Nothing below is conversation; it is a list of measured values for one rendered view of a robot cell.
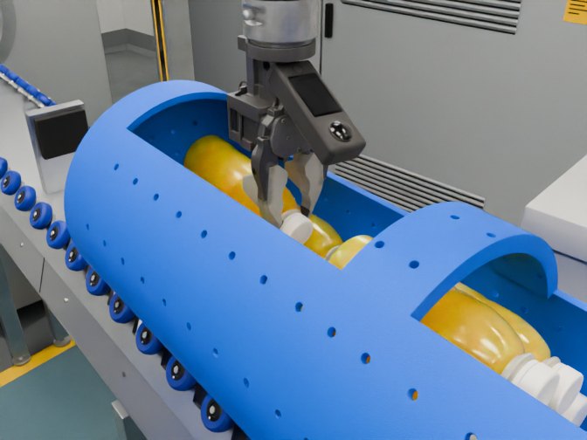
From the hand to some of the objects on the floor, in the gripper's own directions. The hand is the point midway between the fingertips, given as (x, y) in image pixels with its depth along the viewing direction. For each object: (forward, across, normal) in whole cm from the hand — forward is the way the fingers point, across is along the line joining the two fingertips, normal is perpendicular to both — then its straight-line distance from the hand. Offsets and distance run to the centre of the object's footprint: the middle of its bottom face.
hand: (293, 220), depth 70 cm
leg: (+110, +12, -130) cm, 171 cm away
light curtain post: (+110, -28, -77) cm, 137 cm away
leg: (+110, -2, -131) cm, 171 cm away
